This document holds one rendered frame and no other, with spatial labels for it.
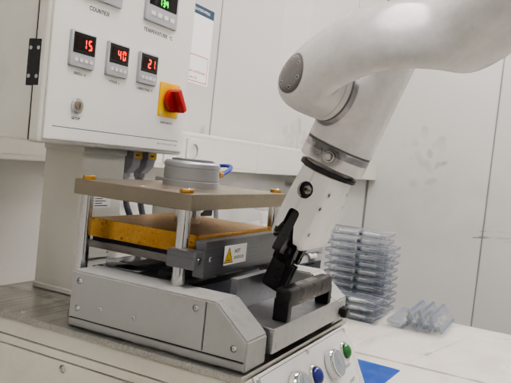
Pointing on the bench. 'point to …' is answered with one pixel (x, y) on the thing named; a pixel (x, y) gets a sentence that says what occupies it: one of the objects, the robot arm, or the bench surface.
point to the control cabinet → (92, 104)
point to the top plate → (182, 188)
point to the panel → (331, 340)
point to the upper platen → (159, 232)
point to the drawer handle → (321, 293)
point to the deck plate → (8, 295)
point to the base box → (84, 360)
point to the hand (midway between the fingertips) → (279, 274)
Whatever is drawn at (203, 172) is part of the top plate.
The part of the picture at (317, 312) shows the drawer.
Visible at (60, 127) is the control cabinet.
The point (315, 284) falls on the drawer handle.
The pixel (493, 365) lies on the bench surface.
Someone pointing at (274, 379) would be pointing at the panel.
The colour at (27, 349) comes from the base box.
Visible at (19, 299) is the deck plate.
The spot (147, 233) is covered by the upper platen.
